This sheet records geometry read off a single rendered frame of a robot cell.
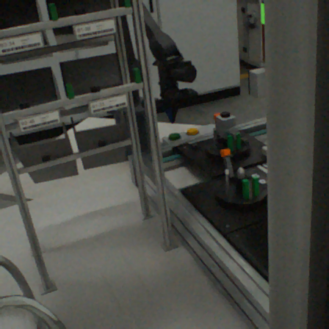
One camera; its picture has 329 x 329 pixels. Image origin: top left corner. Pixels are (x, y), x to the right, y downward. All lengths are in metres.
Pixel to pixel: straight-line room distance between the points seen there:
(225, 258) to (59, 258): 0.47
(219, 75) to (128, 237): 3.58
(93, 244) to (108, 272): 0.14
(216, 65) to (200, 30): 0.40
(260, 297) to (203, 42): 3.83
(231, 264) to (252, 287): 0.08
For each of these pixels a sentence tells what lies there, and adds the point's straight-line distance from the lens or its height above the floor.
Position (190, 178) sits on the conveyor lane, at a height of 0.92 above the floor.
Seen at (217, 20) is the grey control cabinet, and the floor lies 0.81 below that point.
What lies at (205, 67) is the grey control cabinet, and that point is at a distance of 4.64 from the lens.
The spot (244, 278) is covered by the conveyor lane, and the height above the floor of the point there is 0.96.
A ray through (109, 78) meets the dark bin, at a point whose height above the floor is 1.32.
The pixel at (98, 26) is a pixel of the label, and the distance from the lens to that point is 0.96.
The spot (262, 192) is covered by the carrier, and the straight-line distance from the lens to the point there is 1.18.
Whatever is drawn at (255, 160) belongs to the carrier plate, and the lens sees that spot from 1.37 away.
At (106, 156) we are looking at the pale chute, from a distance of 1.33.
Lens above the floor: 1.59
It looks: 27 degrees down
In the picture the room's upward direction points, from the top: 8 degrees counter-clockwise
